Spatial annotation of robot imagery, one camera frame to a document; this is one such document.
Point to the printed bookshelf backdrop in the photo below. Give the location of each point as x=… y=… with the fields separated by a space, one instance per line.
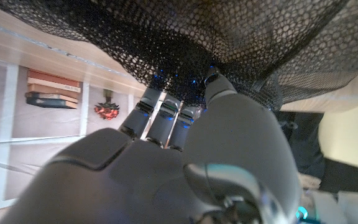
x=42 y=124

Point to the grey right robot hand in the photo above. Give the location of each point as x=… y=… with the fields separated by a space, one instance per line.
x=166 y=186

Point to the black mesh netting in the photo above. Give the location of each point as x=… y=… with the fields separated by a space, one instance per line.
x=197 y=37

